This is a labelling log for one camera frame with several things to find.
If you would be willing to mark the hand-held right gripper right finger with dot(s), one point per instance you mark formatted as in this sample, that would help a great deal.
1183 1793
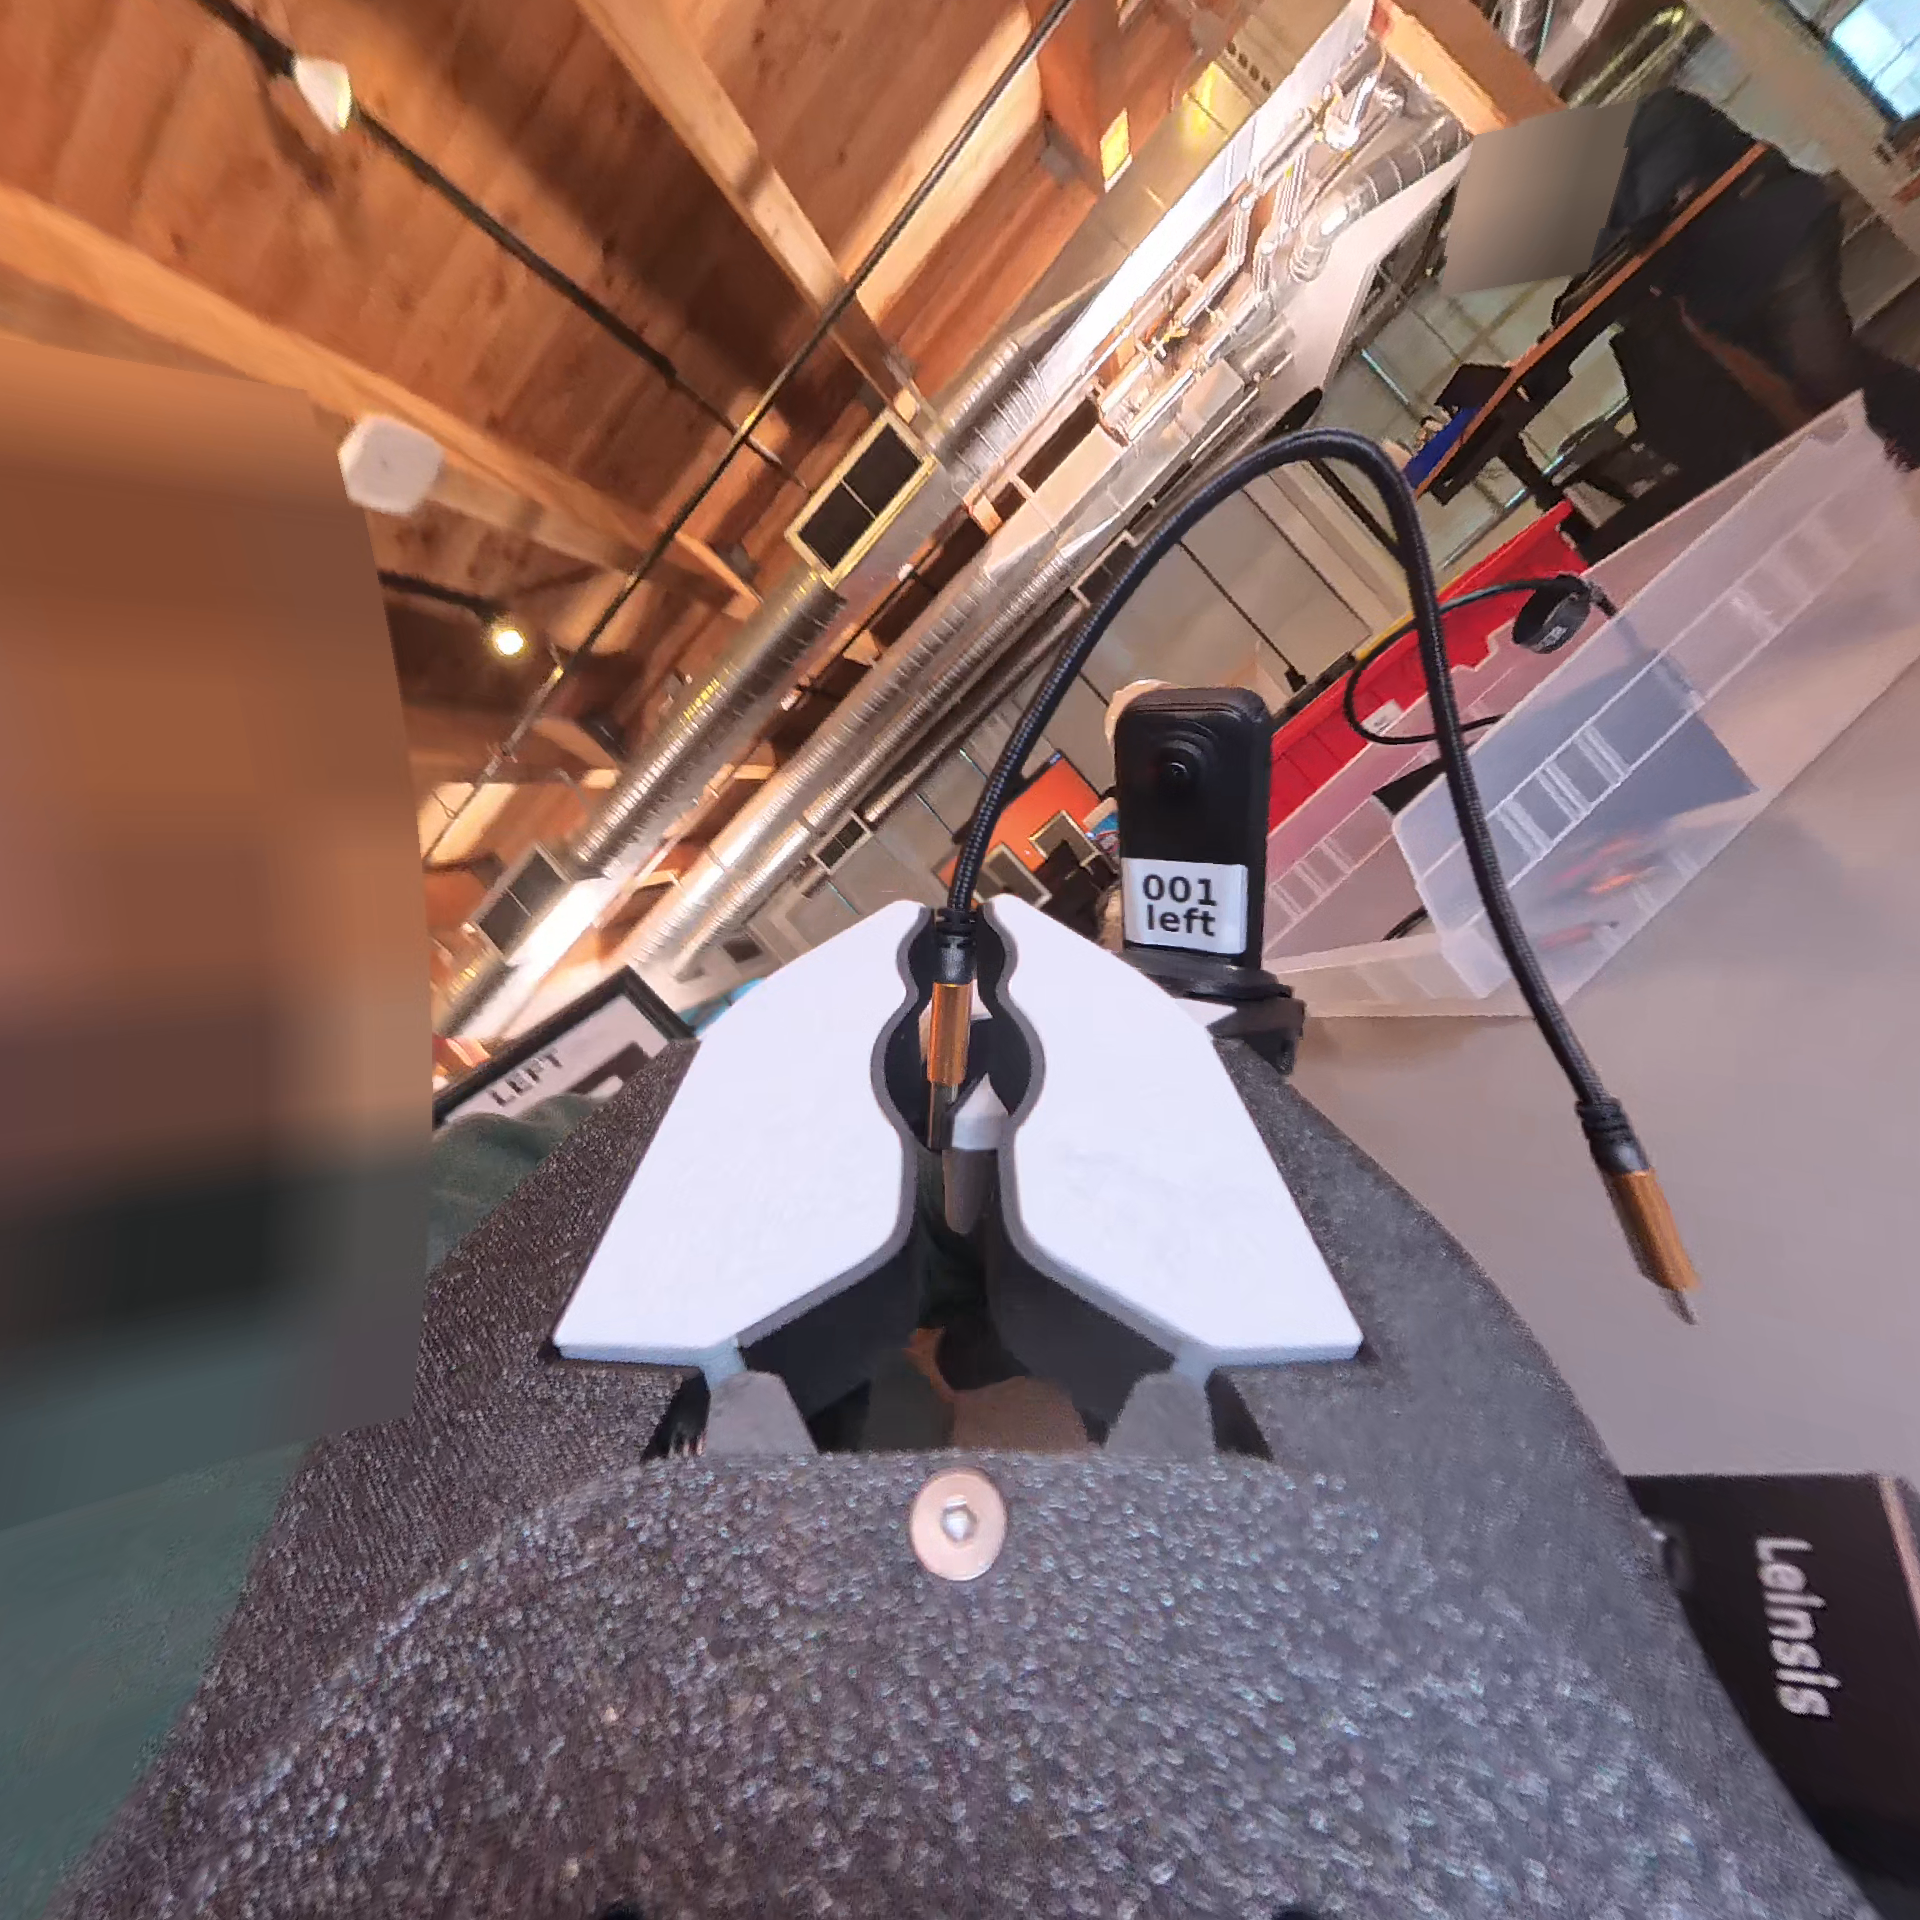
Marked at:
1169 1171

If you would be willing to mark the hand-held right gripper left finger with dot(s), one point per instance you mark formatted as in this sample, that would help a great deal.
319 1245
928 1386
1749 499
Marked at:
750 1171

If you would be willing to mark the white translucent plastic bin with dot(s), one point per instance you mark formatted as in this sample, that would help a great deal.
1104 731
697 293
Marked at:
1771 540

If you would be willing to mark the black usb hub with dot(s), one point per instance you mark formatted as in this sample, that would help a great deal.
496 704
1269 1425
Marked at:
1771 1651

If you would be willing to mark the orange display screen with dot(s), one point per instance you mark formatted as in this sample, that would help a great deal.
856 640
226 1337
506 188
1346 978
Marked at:
1050 797

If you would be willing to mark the large red bin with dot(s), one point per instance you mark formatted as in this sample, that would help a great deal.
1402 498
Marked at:
1329 767

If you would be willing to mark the black framed sign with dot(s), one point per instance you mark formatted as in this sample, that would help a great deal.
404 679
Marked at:
512 1052

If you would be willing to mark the ceiling air vent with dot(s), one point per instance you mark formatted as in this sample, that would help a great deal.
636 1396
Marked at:
856 494

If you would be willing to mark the white ceiling sensor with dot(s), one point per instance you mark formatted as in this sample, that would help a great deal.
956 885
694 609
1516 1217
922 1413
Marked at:
389 465

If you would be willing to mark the person's green torso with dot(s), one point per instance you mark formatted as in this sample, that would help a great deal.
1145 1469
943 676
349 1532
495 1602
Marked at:
90 1680

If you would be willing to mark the white track light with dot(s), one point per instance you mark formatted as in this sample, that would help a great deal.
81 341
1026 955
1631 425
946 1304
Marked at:
324 93

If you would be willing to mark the silver ventilation duct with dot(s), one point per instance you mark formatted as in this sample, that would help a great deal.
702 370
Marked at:
839 797
750 659

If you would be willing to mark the wooden desk black frame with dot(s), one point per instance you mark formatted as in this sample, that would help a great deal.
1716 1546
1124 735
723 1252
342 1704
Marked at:
1516 404

